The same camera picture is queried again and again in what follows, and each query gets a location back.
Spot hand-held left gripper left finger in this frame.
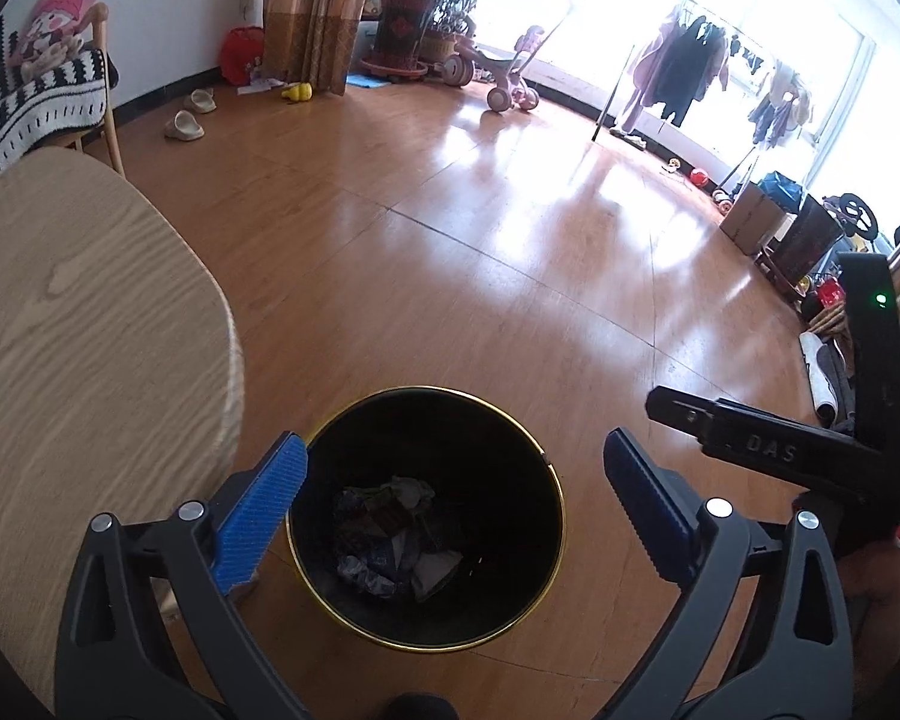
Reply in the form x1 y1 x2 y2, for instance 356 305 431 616
55 431 310 720

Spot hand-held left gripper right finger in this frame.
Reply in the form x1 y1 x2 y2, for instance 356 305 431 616
604 427 852 720

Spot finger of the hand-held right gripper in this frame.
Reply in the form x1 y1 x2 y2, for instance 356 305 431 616
646 385 717 437

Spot pile of wrappers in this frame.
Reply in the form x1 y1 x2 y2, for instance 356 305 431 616
333 475 467 603

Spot black bin with gold rim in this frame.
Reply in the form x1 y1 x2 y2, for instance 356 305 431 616
285 386 568 653

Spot person's right hand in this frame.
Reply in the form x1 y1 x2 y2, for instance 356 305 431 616
832 538 900 700

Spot rolled white mat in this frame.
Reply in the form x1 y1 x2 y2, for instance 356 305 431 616
798 333 842 422

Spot cardboard box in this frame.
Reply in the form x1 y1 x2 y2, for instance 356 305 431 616
719 183 794 257

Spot dark woven basket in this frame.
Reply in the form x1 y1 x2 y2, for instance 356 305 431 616
771 194 846 302

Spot blue bag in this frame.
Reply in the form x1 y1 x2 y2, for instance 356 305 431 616
757 170 805 212

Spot black yellow toy car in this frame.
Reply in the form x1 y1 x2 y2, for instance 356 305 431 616
824 190 895 257

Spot person's dark shoe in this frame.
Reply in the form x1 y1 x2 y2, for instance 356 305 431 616
380 693 459 720

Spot small hanging clothes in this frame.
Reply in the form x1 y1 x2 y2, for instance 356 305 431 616
748 66 812 149

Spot black hanging coat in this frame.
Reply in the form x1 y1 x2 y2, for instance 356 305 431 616
649 13 730 130

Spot pink hanging coat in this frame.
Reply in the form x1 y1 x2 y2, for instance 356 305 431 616
621 13 683 134

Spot pink kids tricycle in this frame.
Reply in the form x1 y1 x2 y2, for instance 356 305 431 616
485 0 580 115

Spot metal clothes rack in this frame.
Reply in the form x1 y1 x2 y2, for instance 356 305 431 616
595 0 872 192

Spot grey kids tricycle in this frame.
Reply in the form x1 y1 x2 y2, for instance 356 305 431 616
440 30 497 86

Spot woven plant basket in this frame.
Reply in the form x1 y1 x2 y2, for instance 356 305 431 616
419 29 459 65

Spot wheeled pot tray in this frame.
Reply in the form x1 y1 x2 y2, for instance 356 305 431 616
359 60 429 85

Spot red bag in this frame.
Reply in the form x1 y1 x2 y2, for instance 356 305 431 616
219 25 266 86

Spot dark red plant pot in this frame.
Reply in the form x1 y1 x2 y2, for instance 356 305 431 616
374 0 429 74

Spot brown patterned curtain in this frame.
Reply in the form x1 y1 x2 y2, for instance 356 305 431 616
262 0 380 96

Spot pink cartoon cushion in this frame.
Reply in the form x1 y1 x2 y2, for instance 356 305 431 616
10 0 100 81

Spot wooden sofa frame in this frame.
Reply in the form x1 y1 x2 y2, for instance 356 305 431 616
66 3 126 175

